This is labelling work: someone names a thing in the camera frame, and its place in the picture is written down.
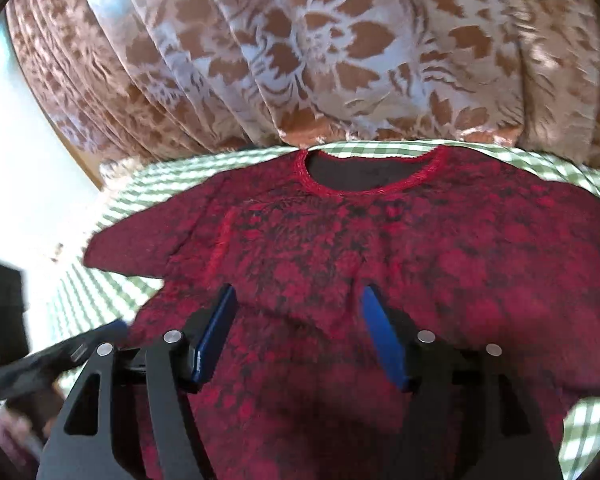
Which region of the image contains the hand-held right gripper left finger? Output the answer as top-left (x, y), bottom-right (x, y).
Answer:
top-left (37, 284), bottom-right (239, 480)

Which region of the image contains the green white checked cloth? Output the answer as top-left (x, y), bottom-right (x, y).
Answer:
top-left (47, 139), bottom-right (600, 480)

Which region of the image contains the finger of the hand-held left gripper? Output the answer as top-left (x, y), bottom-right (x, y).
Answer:
top-left (0, 321), bottom-right (130, 403)

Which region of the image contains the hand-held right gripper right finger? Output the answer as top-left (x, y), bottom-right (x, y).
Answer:
top-left (360, 284), bottom-right (564, 480)

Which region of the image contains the brown floral curtain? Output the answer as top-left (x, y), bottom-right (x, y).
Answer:
top-left (5, 0), bottom-right (600, 171)

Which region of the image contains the red black patterned shirt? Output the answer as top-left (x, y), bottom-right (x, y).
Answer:
top-left (82, 146), bottom-right (600, 480)

